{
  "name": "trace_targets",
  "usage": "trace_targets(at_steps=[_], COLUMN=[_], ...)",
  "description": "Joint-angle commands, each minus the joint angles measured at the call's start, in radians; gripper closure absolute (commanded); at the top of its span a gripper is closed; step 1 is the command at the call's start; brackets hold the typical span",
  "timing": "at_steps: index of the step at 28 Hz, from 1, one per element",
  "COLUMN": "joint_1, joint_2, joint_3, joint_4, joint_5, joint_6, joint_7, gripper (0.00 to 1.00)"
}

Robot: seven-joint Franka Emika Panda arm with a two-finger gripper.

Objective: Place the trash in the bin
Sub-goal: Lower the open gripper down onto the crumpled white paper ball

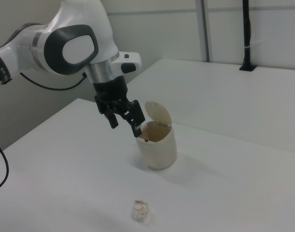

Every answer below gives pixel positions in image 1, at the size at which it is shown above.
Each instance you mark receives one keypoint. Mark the wide grey partition post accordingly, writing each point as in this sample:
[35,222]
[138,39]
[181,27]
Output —
[205,29]

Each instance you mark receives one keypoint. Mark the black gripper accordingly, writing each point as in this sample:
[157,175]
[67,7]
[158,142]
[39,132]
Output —
[111,93]

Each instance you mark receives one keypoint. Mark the white paper trash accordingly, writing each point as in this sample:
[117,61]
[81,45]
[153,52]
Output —
[140,209]

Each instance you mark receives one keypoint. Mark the grey horizontal partition rail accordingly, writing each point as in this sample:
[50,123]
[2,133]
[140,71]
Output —
[157,11]

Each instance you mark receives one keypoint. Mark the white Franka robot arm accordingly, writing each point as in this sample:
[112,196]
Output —
[72,52]

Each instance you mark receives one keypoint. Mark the small white lidded bin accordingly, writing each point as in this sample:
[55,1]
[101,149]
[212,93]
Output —
[159,152]

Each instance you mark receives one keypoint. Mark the black pole with base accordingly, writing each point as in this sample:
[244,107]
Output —
[246,29]

